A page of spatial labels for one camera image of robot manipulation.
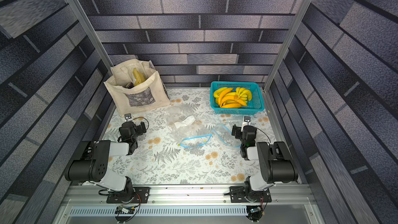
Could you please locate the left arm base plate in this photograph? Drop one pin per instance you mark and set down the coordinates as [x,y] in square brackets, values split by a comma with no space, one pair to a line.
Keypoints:
[134,195]

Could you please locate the teal plastic basket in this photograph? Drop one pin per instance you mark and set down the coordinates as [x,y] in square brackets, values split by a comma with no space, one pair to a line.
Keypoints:
[254,106]

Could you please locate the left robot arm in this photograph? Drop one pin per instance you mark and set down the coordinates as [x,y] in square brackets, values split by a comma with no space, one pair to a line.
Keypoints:
[90,160]

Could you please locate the orange-yellow banana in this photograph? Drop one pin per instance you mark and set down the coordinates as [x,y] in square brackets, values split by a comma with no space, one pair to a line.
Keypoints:
[232,106]
[222,94]

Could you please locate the aluminium front rail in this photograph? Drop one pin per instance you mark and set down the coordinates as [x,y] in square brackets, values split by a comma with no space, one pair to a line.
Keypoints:
[183,195]

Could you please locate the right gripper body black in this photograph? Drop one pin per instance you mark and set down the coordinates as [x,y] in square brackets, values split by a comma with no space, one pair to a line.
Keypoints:
[246,130]

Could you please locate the aluminium frame post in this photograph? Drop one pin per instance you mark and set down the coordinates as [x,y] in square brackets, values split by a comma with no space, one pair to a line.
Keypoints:
[284,48]
[88,28]

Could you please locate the left circuit board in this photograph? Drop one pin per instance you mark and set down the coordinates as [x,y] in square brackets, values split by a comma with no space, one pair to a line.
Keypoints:
[124,210]

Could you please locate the zip-top bag of bananas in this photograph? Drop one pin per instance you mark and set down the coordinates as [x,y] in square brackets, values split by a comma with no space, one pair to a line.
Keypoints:
[222,132]
[186,129]

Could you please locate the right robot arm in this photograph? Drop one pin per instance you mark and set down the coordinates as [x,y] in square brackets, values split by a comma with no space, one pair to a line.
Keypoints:
[275,162]

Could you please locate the yellow item in tote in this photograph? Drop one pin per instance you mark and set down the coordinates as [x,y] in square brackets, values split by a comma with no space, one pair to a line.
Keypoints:
[139,77]

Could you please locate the circuit board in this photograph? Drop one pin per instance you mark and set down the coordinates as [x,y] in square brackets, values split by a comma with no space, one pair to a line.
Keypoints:
[254,212]
[124,210]

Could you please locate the right circuit board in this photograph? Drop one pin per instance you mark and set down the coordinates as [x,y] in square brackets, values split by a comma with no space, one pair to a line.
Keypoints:
[254,212]

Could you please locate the left aluminium frame post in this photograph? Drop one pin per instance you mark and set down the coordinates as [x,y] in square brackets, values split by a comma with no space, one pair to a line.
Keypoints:
[88,28]

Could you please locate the beige canvas tote bag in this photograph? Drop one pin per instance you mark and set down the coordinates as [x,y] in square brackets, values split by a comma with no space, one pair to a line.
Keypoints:
[129,99]

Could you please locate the right aluminium frame post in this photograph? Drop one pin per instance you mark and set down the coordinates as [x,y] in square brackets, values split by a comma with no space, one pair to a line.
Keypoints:
[284,48]

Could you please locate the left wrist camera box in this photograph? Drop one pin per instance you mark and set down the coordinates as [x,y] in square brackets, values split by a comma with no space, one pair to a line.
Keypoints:
[128,117]

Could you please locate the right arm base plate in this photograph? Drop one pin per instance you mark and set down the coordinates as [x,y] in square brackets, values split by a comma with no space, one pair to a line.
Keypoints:
[238,194]

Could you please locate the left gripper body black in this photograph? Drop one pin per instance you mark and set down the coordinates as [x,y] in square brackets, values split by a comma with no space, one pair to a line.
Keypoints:
[139,131]

